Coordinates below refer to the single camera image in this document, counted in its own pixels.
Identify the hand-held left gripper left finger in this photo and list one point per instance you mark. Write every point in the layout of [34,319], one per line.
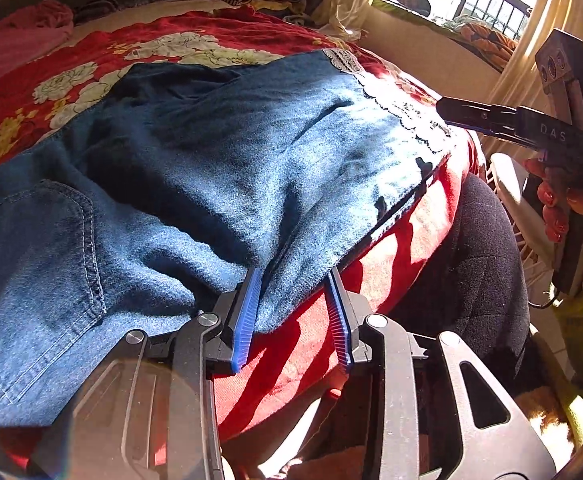
[246,320]

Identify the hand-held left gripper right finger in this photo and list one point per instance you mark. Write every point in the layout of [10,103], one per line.
[339,320]

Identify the person's black-clothed legs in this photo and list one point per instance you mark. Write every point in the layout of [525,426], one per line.
[471,270]

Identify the dark patterned cloth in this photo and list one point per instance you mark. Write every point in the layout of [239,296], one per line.
[96,10]

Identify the blue denim pants lace trim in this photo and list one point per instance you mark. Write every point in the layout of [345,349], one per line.
[221,160]

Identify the pink blanket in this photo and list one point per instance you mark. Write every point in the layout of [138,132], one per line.
[16,45]

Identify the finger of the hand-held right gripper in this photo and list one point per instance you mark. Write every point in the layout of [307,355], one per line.
[476,115]

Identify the brown fuzzy cloth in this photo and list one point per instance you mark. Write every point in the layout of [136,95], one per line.
[546,410]

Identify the colourful cloth on windowsill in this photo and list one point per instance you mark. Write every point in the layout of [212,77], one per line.
[486,40]

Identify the white plastic basket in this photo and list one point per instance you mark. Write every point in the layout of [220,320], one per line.
[511,195]

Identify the beige bed sheet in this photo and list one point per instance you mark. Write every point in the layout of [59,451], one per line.
[136,15]

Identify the red floral blanket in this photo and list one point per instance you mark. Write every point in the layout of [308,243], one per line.
[381,280]

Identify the zebra striped yellow blanket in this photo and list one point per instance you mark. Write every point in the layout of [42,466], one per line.
[271,5]

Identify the person's right hand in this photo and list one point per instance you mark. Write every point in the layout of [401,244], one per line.
[554,200]

